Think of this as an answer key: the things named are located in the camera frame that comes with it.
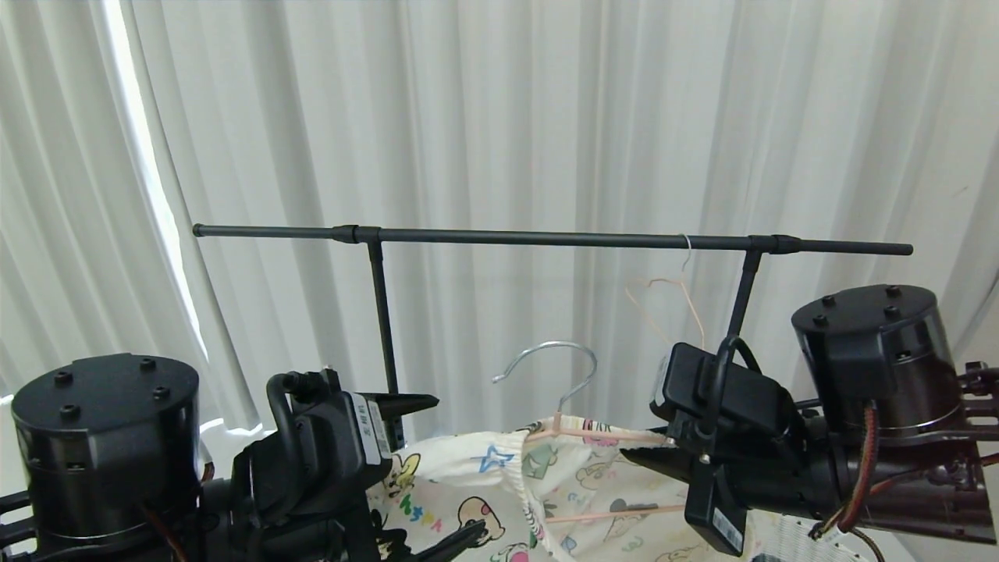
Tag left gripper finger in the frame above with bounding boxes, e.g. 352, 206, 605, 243
375, 393, 439, 429
414, 521, 489, 562

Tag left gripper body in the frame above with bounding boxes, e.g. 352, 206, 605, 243
226, 484, 414, 562

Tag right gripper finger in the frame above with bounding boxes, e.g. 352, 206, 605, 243
620, 446, 691, 489

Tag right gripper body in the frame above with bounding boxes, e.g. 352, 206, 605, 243
685, 437, 848, 557

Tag cream printed garment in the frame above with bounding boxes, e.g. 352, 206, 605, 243
367, 418, 781, 562

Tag pink clothes hanger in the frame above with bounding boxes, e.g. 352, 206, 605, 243
492, 341, 688, 525
624, 234, 707, 352

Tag white laundry basket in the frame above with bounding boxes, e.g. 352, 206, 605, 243
749, 515, 887, 562

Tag black clothes rack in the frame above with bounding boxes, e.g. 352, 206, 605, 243
194, 224, 913, 450

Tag white curtain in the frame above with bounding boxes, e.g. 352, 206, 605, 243
0, 0, 999, 469

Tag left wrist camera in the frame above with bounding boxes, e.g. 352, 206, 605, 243
250, 371, 391, 516

